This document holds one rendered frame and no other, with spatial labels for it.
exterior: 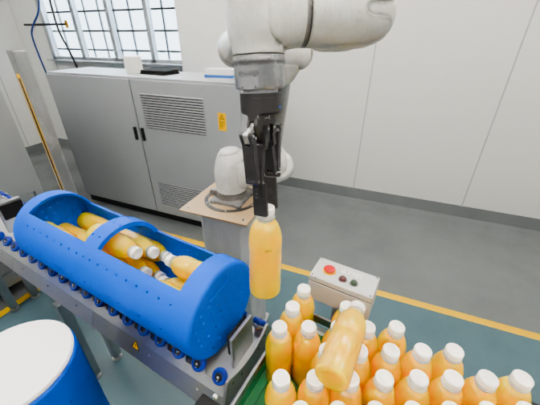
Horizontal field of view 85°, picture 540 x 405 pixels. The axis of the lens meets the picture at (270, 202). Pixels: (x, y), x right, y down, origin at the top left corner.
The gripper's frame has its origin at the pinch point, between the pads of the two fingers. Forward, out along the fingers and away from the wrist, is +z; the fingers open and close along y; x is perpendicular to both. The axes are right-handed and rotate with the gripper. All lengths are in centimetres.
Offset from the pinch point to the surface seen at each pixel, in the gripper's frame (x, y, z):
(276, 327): 0.5, -1.4, 36.2
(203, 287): -16.2, 4.3, 24.6
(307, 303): 4.0, -15.7, 38.7
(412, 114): 20, -290, 14
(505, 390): 52, -12, 44
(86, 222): -91, -15, 29
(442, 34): 35, -284, -55
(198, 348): -17.1, 8.4, 41.2
